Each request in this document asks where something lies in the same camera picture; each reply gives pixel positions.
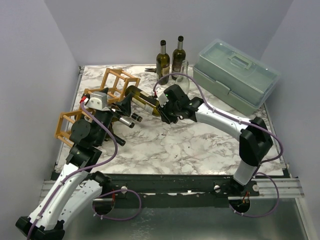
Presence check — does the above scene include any dark green wine bottle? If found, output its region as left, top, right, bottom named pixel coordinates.
left=116, top=116, right=135, bottom=129
left=104, top=120, right=126, bottom=147
left=124, top=85, right=161, bottom=117

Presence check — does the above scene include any clear square liquor bottle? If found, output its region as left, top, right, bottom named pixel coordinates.
left=131, top=113, right=143, bottom=123

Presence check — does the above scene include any wooden wine rack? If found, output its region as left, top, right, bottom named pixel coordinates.
left=54, top=67, right=141, bottom=147

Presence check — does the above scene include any clear glass bottle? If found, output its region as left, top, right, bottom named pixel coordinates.
left=175, top=60, right=190, bottom=95

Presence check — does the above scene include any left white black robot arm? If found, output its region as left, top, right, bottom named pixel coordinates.
left=15, top=91, right=133, bottom=240

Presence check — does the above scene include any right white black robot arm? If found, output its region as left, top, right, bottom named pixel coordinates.
left=154, top=84, right=273, bottom=196

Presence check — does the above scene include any green plastic toolbox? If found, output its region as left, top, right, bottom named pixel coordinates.
left=193, top=39, right=281, bottom=116

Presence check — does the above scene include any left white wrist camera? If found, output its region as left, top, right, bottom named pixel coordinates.
left=80, top=91, right=110, bottom=111

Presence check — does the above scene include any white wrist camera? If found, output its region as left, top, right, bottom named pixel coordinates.
left=151, top=87, right=169, bottom=109
left=80, top=91, right=110, bottom=111

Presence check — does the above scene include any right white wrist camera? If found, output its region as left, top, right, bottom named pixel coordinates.
left=151, top=87, right=169, bottom=109

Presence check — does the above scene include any black mounting rail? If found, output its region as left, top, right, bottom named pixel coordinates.
left=49, top=172, right=261, bottom=210

